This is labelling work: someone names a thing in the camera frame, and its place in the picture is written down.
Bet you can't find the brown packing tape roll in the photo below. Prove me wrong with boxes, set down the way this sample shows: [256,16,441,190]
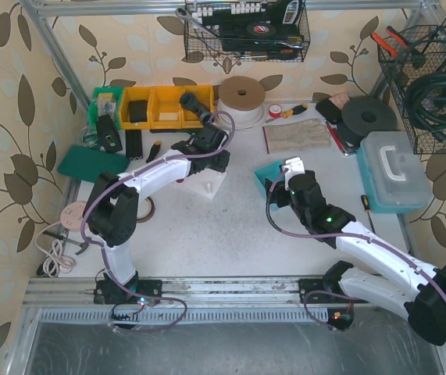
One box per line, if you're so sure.
[136,197,155,223]

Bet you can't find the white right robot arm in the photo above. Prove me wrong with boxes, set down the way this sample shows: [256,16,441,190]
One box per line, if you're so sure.
[265,169,446,346]

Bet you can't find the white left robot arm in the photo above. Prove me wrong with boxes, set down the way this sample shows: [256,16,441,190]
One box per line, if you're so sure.
[80,123,233,286]

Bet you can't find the small teal parts tray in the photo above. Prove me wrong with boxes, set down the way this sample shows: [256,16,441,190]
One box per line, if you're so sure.
[253,160,283,199]

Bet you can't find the thin black screwdriver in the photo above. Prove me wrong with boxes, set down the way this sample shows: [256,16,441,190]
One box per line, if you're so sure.
[145,141,162,163]

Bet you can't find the beige work glove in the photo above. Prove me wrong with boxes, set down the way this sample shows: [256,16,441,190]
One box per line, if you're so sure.
[262,119,331,154]

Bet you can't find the dark grey pipe fitting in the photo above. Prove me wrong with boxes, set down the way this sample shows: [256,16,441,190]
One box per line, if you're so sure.
[180,92,212,126]

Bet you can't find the red white tape roll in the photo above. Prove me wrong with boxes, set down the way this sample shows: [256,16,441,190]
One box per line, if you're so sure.
[268,104,282,118]

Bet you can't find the small black yellow screwdriver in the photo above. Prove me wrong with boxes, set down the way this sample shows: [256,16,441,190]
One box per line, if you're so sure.
[360,195,376,234]

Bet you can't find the yellow black nut driver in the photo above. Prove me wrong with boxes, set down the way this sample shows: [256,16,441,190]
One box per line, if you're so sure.
[266,104,308,123]

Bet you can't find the black remote-like block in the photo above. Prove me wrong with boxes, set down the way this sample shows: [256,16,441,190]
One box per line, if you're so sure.
[125,130,143,159]

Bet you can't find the yellow storage bins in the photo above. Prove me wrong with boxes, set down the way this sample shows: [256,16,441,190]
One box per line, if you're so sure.
[119,85,215,131]

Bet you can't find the black box in bin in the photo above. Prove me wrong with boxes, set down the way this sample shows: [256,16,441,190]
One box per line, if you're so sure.
[128,100,148,123]

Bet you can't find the black rectangular case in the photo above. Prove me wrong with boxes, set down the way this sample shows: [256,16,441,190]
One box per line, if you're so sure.
[316,98,342,124]

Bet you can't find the black green battery device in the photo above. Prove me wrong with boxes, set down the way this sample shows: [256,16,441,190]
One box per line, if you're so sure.
[95,115,123,153]

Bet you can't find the teal clear lid toolbox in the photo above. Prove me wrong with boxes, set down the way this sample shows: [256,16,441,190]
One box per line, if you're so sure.
[356,131,433,214]

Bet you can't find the sandpaper sheet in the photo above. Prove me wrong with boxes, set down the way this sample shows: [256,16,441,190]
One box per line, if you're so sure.
[329,91,350,110]

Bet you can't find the dark grey empty spool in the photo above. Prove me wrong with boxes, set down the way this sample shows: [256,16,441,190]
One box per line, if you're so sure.
[337,96,398,147]

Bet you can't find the green storage bin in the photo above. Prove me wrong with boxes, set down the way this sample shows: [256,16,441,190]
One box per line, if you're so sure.
[87,87,123,129]

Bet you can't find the round beige sanding disc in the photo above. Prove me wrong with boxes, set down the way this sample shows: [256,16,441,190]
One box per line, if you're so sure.
[60,201,86,232]

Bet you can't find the white four-peg base plate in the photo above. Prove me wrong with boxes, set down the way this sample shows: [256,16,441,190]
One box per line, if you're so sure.
[180,169,227,199]

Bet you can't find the white cable spool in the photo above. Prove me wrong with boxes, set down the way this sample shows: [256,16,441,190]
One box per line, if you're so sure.
[217,76,266,130]

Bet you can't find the wire basket with tools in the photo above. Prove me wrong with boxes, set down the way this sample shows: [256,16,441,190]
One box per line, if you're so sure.
[175,1,310,66]

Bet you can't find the white coiled cord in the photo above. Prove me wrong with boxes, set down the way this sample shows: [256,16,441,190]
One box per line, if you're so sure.
[34,222,77,279]

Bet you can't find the orange handled pliers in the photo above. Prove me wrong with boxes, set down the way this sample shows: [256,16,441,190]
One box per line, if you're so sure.
[370,26,409,59]

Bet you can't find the black coiled hose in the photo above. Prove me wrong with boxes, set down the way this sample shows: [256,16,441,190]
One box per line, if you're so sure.
[405,68,446,134]

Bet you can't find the wire basket with hose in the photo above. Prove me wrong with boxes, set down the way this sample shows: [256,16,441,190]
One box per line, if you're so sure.
[377,23,446,155]

